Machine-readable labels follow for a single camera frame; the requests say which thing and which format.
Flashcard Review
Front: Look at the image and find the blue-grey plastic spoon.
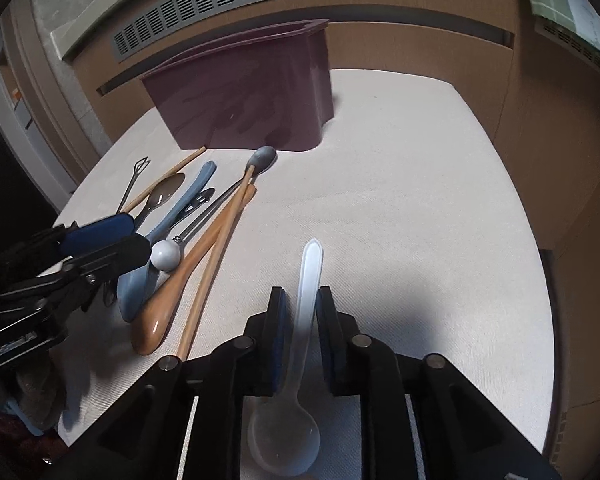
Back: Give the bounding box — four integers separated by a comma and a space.
116, 160, 218, 323

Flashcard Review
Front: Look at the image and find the white ball-end metal utensil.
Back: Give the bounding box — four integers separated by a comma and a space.
150, 180, 240, 273

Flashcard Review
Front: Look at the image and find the brown wooden spoon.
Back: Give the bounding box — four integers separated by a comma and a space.
131, 198, 235, 356

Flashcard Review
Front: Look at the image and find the long wooden chopstick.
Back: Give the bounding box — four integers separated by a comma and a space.
175, 165, 254, 361

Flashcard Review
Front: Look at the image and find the shovel-handle metal utensil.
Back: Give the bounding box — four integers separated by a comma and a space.
116, 156, 150, 214

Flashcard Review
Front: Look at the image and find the translucent white plastic spoon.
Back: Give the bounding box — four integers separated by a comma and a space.
248, 238, 324, 477

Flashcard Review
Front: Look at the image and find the thin wooden chopstick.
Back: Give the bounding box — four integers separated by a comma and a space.
120, 146, 207, 214

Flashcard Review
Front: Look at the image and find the grey-tipped wooden spoon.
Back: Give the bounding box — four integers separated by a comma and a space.
172, 145, 278, 246

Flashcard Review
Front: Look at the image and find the brown metal spoon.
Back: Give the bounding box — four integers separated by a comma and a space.
134, 172, 185, 230

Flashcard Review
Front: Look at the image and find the maroon plastic utensil bin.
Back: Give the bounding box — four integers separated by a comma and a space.
142, 18, 335, 152

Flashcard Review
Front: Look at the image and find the slotted-handle metal utensil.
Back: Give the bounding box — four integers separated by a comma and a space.
170, 188, 215, 230

